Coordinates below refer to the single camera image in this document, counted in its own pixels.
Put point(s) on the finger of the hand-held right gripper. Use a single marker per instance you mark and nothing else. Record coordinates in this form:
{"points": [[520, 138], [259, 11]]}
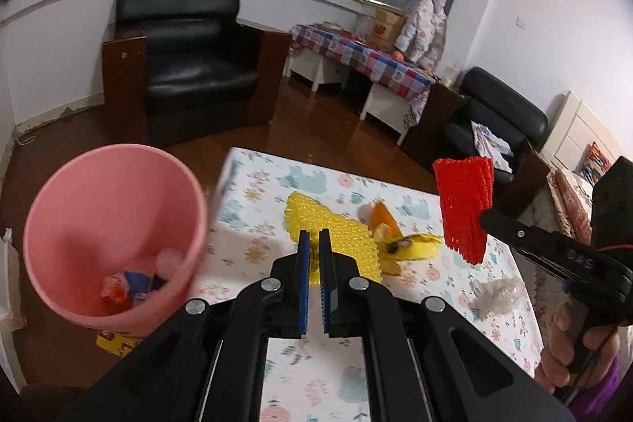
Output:
{"points": [[519, 236]]}

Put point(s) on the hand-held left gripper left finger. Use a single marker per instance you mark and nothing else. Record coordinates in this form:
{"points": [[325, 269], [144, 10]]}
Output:
{"points": [[303, 283]]}

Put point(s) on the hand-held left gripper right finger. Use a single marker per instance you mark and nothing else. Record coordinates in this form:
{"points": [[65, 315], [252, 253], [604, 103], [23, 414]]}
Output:
{"points": [[325, 283]]}

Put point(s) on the yellow foam net sleeve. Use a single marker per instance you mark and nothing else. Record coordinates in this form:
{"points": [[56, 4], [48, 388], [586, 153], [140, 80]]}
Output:
{"points": [[351, 239]]}

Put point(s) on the clear plastic wrap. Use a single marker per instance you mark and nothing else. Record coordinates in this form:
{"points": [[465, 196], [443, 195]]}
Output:
{"points": [[497, 296]]}

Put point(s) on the red foam net sleeve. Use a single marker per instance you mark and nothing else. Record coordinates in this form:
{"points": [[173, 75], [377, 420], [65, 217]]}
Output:
{"points": [[462, 199]]}

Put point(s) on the orange peel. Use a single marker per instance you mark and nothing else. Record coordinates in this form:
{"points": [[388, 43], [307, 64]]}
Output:
{"points": [[383, 219]]}

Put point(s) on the banana peel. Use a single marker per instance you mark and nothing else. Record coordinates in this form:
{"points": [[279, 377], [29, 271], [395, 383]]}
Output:
{"points": [[410, 249]]}

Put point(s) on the black foam net sleeve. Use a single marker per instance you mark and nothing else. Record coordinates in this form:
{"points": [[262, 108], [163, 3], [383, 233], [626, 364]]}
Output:
{"points": [[159, 282]]}

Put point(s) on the blue foam net sleeve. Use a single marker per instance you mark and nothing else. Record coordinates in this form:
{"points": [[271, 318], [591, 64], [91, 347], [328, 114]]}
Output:
{"points": [[136, 281]]}

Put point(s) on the maroon paper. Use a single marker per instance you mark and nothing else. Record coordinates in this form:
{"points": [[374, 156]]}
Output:
{"points": [[112, 292]]}

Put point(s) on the pink plastic bucket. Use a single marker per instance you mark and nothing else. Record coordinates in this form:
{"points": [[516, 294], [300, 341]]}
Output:
{"points": [[89, 214]]}

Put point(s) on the person's right forearm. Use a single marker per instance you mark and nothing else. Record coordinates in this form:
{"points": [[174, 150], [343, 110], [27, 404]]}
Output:
{"points": [[601, 390]]}

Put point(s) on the person's right hand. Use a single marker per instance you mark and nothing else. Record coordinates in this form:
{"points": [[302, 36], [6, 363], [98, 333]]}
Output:
{"points": [[561, 333]]}

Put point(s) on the brown printed blanket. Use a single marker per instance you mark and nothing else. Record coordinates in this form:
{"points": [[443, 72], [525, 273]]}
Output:
{"points": [[568, 199]]}

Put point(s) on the colourful striped pillow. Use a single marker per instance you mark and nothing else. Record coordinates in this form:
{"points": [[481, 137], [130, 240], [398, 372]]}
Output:
{"points": [[593, 162]]}

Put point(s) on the floral tablecloth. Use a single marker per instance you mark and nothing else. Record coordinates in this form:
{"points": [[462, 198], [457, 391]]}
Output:
{"points": [[257, 204]]}

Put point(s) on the white headboard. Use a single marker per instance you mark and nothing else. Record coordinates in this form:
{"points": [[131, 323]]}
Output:
{"points": [[568, 130]]}

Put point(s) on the printed cloth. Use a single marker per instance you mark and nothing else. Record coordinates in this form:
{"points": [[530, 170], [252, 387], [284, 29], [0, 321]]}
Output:
{"points": [[487, 142]]}

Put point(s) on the small black leather armchair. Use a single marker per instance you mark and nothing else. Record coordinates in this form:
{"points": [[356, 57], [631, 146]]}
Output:
{"points": [[494, 100]]}

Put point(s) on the plastic cup with straw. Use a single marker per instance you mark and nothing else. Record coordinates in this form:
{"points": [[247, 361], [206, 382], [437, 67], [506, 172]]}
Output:
{"points": [[448, 77]]}

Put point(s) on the yellow cardboard box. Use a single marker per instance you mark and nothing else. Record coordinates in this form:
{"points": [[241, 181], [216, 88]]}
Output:
{"points": [[111, 343]]}

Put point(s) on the white desk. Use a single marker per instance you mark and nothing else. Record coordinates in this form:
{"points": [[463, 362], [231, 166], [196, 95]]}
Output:
{"points": [[321, 73]]}

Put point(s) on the orange fruit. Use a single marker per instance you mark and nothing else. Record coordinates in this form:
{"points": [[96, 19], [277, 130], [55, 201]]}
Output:
{"points": [[397, 56]]}

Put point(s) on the checkered tablecloth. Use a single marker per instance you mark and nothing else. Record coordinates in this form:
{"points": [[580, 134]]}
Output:
{"points": [[376, 61]]}

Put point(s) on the pink child's jacket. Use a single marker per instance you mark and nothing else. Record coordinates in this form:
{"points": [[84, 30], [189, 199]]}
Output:
{"points": [[420, 31]]}

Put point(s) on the large black leather armchair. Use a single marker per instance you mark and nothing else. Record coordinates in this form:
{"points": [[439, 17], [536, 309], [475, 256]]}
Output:
{"points": [[193, 71]]}

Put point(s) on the brown paper bag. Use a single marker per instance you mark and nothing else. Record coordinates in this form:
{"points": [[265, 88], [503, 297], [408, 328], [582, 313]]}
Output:
{"points": [[385, 29]]}

